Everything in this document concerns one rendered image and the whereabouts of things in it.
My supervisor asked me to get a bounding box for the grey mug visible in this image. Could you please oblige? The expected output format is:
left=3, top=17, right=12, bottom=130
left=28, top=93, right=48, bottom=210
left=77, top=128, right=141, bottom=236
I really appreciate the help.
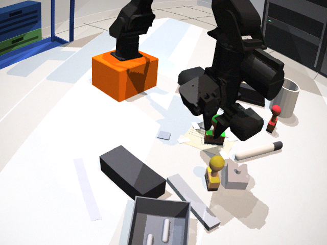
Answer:
left=269, top=78, right=300, bottom=118

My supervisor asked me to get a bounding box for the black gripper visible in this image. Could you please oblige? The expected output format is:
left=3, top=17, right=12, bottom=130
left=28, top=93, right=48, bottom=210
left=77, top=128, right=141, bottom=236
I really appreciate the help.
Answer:
left=177, top=64, right=264, bottom=141

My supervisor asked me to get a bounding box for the white flat strip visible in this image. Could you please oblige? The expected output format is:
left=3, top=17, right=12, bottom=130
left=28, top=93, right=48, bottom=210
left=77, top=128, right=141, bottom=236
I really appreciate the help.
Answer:
left=73, top=158, right=102, bottom=221

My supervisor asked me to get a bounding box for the red-handled rubber stamp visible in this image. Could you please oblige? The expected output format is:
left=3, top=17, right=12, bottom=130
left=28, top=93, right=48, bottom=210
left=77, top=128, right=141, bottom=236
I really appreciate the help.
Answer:
left=266, top=105, right=281, bottom=134

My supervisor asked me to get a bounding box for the rubber stamp with yellow knob handle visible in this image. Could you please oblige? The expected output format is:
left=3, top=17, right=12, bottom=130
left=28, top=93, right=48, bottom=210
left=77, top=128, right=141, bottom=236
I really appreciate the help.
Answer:
left=204, top=156, right=225, bottom=191

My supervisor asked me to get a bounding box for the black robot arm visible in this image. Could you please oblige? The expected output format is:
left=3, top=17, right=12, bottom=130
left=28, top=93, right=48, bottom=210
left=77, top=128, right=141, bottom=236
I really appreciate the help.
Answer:
left=109, top=0, right=285, bottom=117

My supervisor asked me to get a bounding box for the pale grey flat bar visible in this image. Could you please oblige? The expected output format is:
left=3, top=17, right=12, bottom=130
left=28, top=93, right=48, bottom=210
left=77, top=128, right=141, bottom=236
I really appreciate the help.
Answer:
left=167, top=173, right=220, bottom=231

